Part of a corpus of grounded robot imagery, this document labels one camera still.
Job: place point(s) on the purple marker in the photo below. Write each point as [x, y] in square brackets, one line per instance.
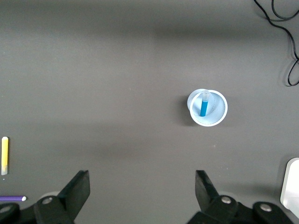
[11, 198]

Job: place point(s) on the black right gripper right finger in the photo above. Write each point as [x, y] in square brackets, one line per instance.
[210, 200]

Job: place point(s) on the blue marker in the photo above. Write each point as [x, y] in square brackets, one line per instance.
[204, 108]

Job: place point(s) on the light blue plastic cup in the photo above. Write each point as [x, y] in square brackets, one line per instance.
[217, 109]

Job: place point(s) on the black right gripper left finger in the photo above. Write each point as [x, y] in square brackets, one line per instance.
[70, 198]

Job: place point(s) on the yellow marker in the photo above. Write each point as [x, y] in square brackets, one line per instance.
[4, 154]

